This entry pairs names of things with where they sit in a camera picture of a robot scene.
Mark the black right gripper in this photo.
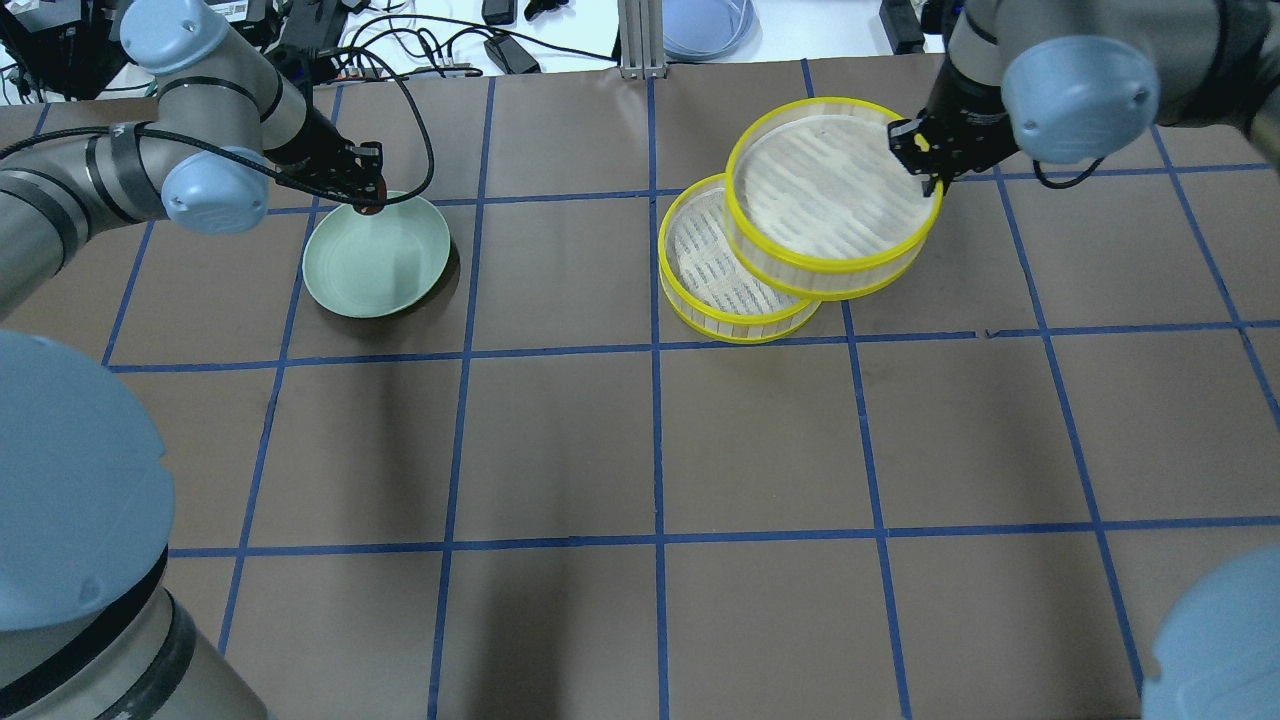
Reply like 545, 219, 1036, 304
888, 65, 1020, 199

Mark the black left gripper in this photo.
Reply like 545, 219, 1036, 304
270, 110, 388, 211

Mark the yellow steamer basket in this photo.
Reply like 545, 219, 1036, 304
657, 173, 820, 345
723, 96, 945, 301

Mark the brown steamed bun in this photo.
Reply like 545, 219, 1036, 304
352, 178, 389, 217

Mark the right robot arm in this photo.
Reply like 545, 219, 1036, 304
887, 1, 1279, 719

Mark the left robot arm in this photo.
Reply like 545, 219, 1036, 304
3, 1, 388, 719

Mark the light green plate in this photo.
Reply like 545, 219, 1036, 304
302, 197, 452, 319

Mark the black power adapter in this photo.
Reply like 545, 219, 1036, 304
878, 0, 925, 55

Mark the blue plate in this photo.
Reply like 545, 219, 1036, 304
660, 1, 756, 61

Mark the black right cable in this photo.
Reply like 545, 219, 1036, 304
1030, 155, 1106, 191

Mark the black braided left cable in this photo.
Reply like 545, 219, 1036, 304
0, 45, 436, 209

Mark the aluminium frame post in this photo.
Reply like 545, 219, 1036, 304
617, 0, 668, 79

